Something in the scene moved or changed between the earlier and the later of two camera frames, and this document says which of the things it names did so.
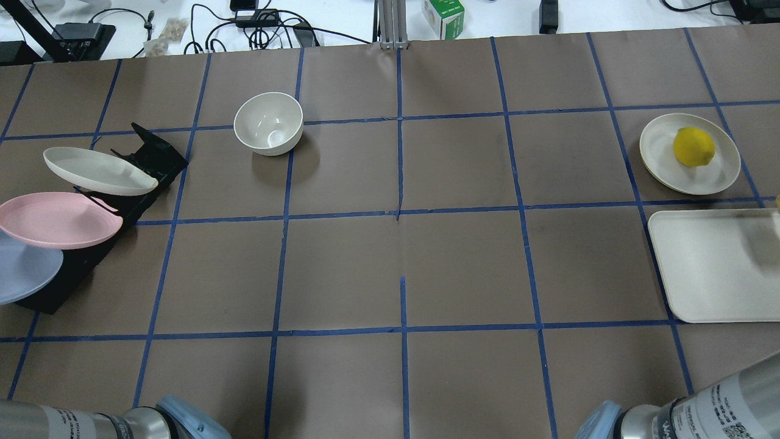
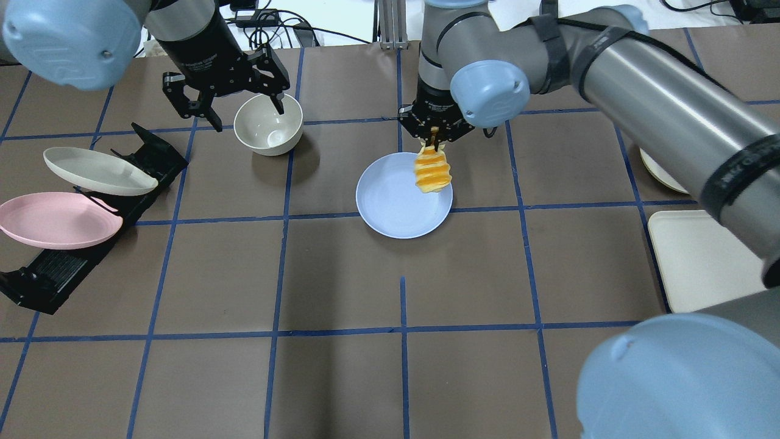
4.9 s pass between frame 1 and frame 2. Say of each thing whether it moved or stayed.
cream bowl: stayed
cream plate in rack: stayed
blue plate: moved
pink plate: stayed
